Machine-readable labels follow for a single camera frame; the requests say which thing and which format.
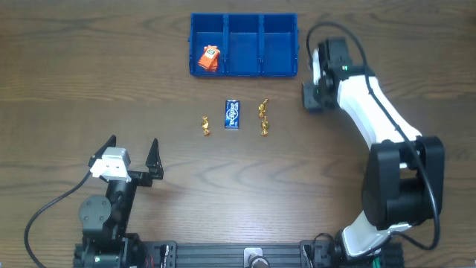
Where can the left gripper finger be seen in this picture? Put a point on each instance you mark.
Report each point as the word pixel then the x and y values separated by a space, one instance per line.
pixel 102 152
pixel 155 164

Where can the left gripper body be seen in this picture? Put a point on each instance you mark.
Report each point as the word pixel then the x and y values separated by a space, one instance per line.
pixel 141 179

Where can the gold candy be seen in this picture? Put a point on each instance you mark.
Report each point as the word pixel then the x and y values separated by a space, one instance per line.
pixel 262 108
pixel 264 127
pixel 205 126

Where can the orange candy box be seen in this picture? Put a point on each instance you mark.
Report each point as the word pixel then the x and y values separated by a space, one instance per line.
pixel 212 69
pixel 209 56

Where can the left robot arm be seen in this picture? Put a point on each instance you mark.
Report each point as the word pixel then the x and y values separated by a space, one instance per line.
pixel 118 204

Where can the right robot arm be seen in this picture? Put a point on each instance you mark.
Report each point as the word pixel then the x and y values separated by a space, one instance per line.
pixel 372 111

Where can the blue tray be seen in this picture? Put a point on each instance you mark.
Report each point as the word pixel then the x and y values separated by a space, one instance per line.
pixel 243 56

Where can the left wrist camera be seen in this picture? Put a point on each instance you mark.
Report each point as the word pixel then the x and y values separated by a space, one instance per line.
pixel 111 165

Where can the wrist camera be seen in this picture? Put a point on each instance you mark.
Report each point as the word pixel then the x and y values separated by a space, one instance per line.
pixel 315 67
pixel 111 165

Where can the mounting rail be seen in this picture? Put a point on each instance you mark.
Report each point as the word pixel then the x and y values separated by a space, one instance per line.
pixel 215 254

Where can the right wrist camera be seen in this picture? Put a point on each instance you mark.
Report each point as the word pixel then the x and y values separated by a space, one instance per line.
pixel 315 67

